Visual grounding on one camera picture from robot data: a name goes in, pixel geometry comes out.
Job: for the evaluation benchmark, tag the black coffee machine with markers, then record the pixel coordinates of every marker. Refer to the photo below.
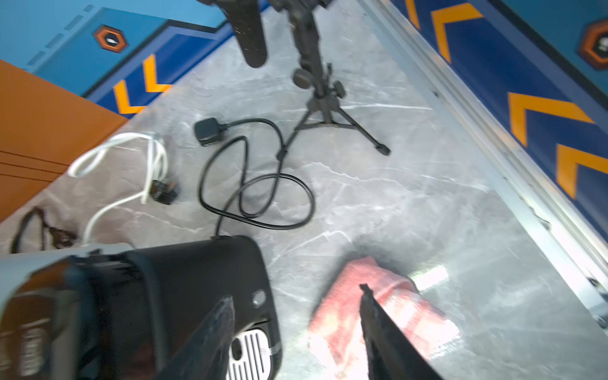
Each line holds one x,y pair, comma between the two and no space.
125,316

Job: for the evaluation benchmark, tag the black microphone on tripod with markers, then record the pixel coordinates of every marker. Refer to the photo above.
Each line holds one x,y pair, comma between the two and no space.
323,108

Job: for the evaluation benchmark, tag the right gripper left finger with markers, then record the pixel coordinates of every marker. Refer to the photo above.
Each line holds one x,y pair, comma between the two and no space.
206,354

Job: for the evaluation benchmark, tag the black power plug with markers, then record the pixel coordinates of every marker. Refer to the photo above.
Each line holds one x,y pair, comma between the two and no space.
61,239

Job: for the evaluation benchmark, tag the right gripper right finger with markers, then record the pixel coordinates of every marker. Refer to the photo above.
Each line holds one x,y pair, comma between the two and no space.
390,355

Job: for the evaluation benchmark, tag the pink cloth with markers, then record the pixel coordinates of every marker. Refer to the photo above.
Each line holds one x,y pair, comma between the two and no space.
335,332

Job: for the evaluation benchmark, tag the white coffee machine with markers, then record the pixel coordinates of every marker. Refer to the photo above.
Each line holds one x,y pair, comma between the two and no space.
16,268

